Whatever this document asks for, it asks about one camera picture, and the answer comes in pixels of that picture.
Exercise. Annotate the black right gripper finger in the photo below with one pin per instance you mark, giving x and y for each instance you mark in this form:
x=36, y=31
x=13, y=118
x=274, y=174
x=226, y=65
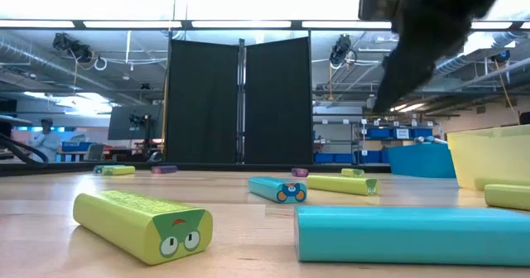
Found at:
x=403, y=77

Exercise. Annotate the green wooden block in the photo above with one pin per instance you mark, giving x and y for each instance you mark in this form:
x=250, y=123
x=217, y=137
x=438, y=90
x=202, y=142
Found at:
x=509, y=197
x=501, y=183
x=124, y=220
x=353, y=172
x=335, y=184
x=120, y=170

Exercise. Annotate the purple wooden block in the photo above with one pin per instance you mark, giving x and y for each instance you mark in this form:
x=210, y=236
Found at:
x=164, y=169
x=299, y=172

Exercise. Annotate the teal wooden block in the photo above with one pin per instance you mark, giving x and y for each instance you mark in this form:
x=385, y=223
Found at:
x=269, y=187
x=414, y=236
x=97, y=170

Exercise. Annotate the blue white-labelled storage bin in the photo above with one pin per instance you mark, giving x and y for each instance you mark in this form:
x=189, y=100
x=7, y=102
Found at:
x=401, y=133

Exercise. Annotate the metal shelving unit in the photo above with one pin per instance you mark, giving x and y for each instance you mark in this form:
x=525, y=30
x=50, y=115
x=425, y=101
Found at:
x=352, y=123

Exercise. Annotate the blue plastic bin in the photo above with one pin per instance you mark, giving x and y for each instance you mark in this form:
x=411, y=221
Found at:
x=418, y=162

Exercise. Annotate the yellow translucent plastic bin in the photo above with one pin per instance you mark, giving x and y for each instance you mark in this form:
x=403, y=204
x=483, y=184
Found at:
x=488, y=154

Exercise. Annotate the black folding screen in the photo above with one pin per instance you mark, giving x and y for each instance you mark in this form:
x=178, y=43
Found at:
x=203, y=104

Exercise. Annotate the black overhead beam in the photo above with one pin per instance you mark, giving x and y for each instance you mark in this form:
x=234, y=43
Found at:
x=186, y=24

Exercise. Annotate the grey chair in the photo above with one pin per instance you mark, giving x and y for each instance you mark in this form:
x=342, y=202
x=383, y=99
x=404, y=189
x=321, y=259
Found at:
x=95, y=151

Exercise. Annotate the person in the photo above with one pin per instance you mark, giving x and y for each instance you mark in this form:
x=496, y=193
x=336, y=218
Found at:
x=46, y=143

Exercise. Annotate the silver ventilation duct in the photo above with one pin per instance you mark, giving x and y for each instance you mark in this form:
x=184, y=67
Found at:
x=29, y=58
x=455, y=65

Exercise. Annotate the black aluminium table frame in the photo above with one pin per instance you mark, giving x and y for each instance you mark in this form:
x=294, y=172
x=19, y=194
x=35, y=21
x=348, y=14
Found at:
x=227, y=167

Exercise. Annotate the dark wall monitor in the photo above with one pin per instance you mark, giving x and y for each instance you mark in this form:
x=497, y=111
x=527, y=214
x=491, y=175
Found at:
x=120, y=125

